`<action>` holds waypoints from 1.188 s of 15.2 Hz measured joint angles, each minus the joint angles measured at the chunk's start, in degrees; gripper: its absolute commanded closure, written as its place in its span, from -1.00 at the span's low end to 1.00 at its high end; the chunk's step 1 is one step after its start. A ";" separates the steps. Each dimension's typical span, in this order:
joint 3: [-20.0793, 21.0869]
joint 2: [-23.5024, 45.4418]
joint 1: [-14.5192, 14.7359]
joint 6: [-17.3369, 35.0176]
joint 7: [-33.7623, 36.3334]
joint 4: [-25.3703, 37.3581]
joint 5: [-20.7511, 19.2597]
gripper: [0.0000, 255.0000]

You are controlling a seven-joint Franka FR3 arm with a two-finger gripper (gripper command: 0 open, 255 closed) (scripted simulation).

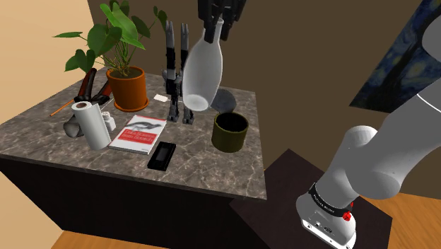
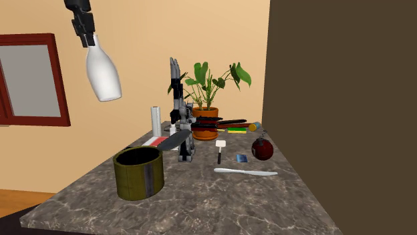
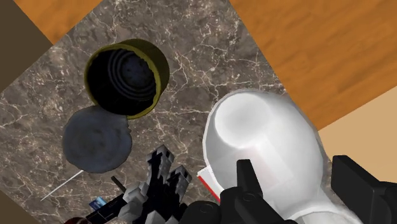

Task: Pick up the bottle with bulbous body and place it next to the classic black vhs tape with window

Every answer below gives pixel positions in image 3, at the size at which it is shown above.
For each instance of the dark grey round lid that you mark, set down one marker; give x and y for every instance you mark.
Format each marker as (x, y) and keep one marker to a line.
(96, 139)

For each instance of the thin dark stick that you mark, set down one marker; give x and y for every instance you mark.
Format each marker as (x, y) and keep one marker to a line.
(118, 184)

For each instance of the black and white blocky figure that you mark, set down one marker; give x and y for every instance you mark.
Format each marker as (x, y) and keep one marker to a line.
(161, 189)

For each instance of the dark red round object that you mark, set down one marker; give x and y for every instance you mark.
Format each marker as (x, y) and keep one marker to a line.
(77, 221)

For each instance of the black box with blue label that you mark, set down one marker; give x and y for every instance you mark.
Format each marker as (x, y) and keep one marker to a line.
(105, 210)

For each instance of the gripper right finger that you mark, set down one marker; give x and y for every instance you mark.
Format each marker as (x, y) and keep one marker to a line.
(363, 189)

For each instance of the olive green cup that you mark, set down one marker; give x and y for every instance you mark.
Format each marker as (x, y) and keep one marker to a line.
(124, 77)

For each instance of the thin white stick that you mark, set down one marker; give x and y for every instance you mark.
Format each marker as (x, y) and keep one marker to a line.
(62, 186)

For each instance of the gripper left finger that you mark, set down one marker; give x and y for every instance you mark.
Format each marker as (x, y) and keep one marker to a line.
(246, 198)

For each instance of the white box with red edge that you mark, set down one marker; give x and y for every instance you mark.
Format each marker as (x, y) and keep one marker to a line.
(210, 183)

